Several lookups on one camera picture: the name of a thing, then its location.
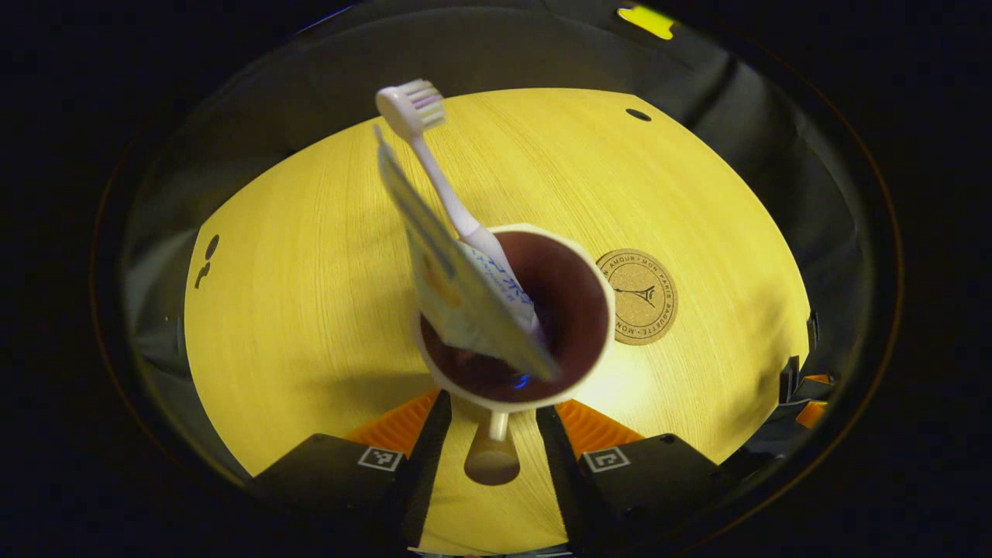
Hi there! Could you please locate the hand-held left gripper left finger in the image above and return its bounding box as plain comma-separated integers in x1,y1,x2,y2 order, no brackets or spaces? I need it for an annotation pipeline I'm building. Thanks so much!
252,389,453,555

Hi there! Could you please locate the white toothbrush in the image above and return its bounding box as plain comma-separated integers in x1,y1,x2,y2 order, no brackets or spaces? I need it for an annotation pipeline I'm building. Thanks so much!
375,79,545,343

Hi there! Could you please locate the white toothpaste tube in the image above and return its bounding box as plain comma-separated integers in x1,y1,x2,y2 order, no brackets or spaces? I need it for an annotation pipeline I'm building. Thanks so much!
373,124,560,383

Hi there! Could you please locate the beige cup with handle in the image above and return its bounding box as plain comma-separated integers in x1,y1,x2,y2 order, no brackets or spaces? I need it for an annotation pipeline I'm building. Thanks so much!
415,223,618,487

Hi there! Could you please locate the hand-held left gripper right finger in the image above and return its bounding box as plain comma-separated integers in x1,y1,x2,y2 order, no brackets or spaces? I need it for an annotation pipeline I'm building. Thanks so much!
536,399,746,556

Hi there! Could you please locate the round cork coaster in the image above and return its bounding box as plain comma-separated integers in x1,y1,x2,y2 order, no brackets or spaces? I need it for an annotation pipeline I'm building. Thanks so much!
595,248,680,346

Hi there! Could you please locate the black backdrop cloth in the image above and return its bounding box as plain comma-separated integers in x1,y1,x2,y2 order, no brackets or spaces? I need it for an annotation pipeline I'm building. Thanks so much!
116,0,877,497

